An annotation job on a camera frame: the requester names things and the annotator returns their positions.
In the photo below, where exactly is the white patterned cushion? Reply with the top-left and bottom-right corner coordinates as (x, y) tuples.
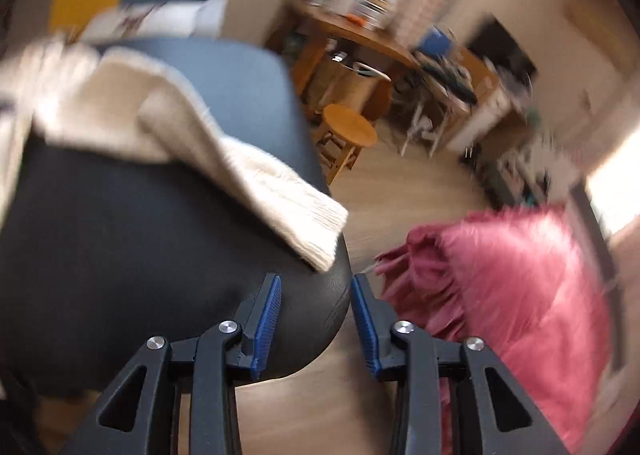
(82, 0), (228, 43)

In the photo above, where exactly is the wicker basket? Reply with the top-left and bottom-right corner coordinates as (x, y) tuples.
(325, 60), (393, 118)

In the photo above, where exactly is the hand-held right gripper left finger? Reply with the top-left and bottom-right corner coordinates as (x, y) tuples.
(60, 273), (282, 455)

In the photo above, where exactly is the pink satin ruffled pillow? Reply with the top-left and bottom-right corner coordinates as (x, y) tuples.
(375, 205), (618, 455)

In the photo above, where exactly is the cream knitted sweater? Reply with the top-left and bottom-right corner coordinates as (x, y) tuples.
(0, 41), (349, 272)

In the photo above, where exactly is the black television screen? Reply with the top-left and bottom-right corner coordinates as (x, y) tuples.
(462, 17), (538, 86)

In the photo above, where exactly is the dark leather sofa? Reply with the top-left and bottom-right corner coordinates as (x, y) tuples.
(0, 37), (352, 398)

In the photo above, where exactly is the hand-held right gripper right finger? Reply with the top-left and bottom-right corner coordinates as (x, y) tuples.
(350, 273), (571, 455)

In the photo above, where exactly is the round wooden stool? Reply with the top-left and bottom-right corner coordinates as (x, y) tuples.
(312, 103), (378, 186)

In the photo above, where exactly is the round wooden table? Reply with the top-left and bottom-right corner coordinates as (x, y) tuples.
(265, 0), (423, 123)

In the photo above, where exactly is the wooden side cabinet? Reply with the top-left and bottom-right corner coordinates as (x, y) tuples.
(415, 42), (526, 156)

